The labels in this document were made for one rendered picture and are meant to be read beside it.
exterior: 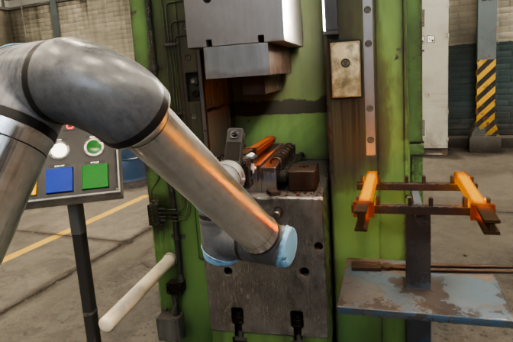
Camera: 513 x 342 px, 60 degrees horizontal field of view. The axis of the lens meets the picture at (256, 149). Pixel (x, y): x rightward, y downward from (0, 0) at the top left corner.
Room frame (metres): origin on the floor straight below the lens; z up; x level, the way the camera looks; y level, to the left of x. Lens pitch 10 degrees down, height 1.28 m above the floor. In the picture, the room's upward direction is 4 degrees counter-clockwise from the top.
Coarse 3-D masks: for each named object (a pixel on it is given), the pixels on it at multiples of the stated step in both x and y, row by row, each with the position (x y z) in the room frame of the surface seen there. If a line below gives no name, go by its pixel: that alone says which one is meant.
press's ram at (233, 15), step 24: (192, 0) 1.39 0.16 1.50; (216, 0) 1.37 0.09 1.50; (240, 0) 1.36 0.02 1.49; (264, 0) 1.34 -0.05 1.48; (288, 0) 1.43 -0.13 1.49; (192, 24) 1.39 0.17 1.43; (216, 24) 1.38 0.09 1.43; (240, 24) 1.36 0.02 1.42; (264, 24) 1.34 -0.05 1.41; (288, 24) 1.40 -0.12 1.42; (192, 48) 1.40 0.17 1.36
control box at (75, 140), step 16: (64, 128) 1.37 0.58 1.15; (64, 144) 1.35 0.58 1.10; (80, 144) 1.35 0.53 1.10; (48, 160) 1.32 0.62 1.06; (64, 160) 1.32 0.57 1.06; (80, 160) 1.33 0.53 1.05; (96, 160) 1.33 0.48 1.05; (112, 160) 1.34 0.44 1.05; (80, 176) 1.30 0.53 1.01; (112, 176) 1.32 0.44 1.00; (64, 192) 1.27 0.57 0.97; (80, 192) 1.28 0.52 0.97; (96, 192) 1.29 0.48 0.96; (112, 192) 1.29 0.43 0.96; (32, 208) 1.31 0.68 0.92
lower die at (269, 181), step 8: (280, 144) 1.71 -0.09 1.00; (288, 144) 1.75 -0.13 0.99; (272, 152) 1.56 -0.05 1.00; (288, 152) 1.58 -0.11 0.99; (264, 160) 1.42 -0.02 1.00; (256, 168) 1.35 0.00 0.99; (264, 168) 1.35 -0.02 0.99; (272, 168) 1.34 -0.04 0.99; (256, 176) 1.35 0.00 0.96; (264, 176) 1.35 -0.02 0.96; (272, 176) 1.34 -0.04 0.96; (256, 184) 1.35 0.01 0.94; (264, 184) 1.35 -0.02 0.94; (272, 184) 1.34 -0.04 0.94; (280, 184) 1.40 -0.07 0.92
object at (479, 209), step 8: (456, 176) 1.19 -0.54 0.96; (464, 176) 1.16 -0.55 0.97; (464, 184) 1.09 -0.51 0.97; (472, 184) 1.08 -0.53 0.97; (464, 192) 1.05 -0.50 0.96; (472, 192) 1.01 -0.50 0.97; (472, 200) 0.95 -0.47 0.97; (480, 200) 0.95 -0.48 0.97; (472, 208) 0.90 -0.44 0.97; (480, 208) 0.88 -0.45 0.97; (488, 208) 0.88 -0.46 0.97; (472, 216) 0.90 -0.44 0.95; (480, 216) 0.85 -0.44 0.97; (488, 216) 0.83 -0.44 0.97; (496, 216) 0.83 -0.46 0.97; (480, 224) 0.85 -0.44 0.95; (488, 224) 0.83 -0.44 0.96; (488, 232) 0.81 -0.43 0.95; (496, 232) 0.81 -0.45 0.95
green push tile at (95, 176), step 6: (84, 168) 1.31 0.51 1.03; (90, 168) 1.31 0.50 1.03; (96, 168) 1.32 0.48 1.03; (102, 168) 1.32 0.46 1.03; (84, 174) 1.30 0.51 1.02; (90, 174) 1.30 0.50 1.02; (96, 174) 1.31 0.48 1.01; (102, 174) 1.31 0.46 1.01; (84, 180) 1.29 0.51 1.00; (90, 180) 1.29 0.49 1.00; (96, 180) 1.30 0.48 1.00; (102, 180) 1.30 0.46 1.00; (108, 180) 1.31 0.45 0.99; (84, 186) 1.28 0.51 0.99; (90, 186) 1.28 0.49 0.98; (96, 186) 1.29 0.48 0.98; (102, 186) 1.29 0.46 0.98; (108, 186) 1.30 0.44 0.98
